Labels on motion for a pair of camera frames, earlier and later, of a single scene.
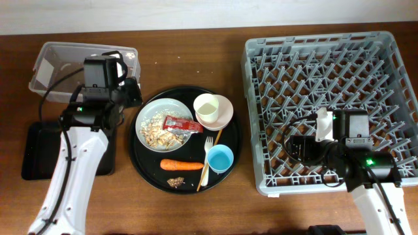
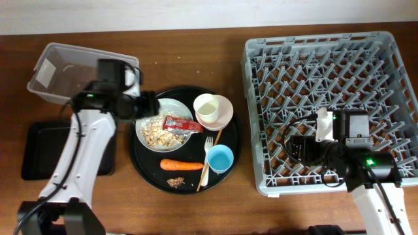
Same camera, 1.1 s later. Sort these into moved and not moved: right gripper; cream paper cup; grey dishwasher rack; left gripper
Moved: left gripper
Not moved: cream paper cup; right gripper; grey dishwasher rack
